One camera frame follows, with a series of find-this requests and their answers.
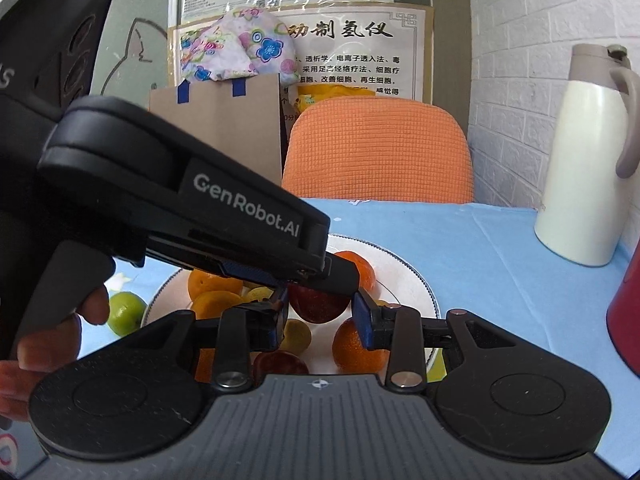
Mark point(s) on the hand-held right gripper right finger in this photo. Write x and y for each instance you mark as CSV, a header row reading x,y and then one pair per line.
x,y
364,322

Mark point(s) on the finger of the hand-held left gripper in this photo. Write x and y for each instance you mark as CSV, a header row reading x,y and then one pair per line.
x,y
342,275
250,272

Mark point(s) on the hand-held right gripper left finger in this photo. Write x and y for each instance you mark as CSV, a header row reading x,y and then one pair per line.
x,y
279,321

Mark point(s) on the mandarin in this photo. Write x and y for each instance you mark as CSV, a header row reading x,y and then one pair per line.
x,y
347,352
362,265
205,365

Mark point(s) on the red plum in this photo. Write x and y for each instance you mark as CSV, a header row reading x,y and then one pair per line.
x,y
320,306
277,364

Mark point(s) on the small orange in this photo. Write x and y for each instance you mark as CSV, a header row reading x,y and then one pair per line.
x,y
210,282

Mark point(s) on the large orange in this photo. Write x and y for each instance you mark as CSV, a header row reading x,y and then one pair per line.
x,y
220,306

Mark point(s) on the white plate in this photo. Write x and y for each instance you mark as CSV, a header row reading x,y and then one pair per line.
x,y
405,285

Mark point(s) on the person's left hand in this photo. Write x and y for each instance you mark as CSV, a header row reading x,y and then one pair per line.
x,y
50,345

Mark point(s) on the brown cardboard box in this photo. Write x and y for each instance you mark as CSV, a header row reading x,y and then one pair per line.
x,y
225,130

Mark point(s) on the orange chair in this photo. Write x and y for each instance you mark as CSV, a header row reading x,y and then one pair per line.
x,y
380,150

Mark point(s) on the green jujube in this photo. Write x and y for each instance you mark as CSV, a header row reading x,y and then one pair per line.
x,y
125,312

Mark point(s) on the blue cartoon tablecloth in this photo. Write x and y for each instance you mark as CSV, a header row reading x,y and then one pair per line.
x,y
500,260

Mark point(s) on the floral cloth bundle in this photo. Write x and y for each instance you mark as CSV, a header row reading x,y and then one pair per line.
x,y
240,45

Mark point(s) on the yellow bag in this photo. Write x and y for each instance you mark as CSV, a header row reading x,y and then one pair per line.
x,y
330,95

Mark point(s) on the red thermos jug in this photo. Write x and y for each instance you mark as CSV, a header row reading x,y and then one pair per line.
x,y
627,320

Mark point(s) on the white thermos jug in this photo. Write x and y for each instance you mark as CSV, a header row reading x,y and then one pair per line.
x,y
585,170

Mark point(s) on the wall poster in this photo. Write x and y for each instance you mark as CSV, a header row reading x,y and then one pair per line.
x,y
360,55

